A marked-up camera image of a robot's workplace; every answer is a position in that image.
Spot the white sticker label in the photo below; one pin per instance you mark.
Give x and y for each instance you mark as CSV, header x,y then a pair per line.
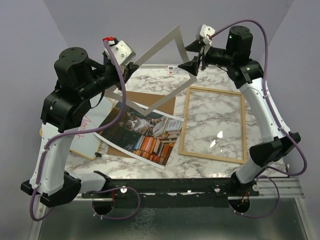
x,y
175,70

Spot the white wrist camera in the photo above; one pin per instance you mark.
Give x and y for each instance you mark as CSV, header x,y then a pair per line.
x,y
122,52
204,34

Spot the aluminium rail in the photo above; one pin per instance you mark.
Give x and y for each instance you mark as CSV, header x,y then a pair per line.
x,y
164,66
282,187

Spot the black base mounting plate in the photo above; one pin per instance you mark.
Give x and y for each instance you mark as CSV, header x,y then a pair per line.
x,y
171,193

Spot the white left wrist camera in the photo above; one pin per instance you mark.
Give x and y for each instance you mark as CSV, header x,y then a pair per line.
x,y
122,52

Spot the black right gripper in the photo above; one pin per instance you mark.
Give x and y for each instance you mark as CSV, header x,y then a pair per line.
x,y
191,66

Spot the aluminium front rail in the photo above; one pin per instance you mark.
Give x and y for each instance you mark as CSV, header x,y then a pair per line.
x,y
282,187

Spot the cat and books photo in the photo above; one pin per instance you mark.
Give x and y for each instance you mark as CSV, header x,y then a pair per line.
x,y
149,138

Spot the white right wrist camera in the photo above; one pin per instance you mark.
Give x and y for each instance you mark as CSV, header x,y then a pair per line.
x,y
204,34

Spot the aluminium back rail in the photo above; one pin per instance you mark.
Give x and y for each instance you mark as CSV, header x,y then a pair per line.
x,y
164,66

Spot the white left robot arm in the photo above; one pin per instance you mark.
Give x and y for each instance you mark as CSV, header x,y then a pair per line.
x,y
64,111

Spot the yellow-rimmed whiteboard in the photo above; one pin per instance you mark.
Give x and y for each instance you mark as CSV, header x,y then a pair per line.
x,y
85,145

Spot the brown frame backing board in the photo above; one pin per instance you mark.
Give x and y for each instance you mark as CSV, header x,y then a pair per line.
x,y
146,99

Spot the light wooden picture frame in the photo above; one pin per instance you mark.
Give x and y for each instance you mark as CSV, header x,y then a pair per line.
x,y
185,125

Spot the clear acrylic frame sheet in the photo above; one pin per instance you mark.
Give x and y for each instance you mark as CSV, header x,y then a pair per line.
x,y
215,125

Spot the white mat passe-partout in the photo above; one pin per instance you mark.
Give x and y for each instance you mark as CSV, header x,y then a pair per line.
x,y
179,51

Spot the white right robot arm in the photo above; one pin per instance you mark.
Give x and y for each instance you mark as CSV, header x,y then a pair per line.
x,y
248,76

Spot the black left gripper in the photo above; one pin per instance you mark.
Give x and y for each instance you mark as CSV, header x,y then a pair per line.
x,y
127,71

